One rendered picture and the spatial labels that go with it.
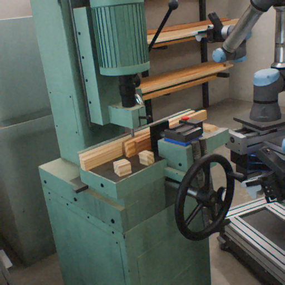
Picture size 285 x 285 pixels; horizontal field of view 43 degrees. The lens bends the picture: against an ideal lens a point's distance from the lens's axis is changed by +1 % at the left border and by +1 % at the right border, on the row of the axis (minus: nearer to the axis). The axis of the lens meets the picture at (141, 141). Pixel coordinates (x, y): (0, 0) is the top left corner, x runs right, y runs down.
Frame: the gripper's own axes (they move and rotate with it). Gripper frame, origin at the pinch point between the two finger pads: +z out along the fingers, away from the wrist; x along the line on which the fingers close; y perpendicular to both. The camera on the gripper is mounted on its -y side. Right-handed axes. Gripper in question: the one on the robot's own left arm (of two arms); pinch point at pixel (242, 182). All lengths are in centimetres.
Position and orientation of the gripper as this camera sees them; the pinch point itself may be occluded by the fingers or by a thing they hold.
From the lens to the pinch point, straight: 122.4
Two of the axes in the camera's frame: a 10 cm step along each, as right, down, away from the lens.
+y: 3.7, 9.2, -0.9
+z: -5.3, 2.9, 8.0
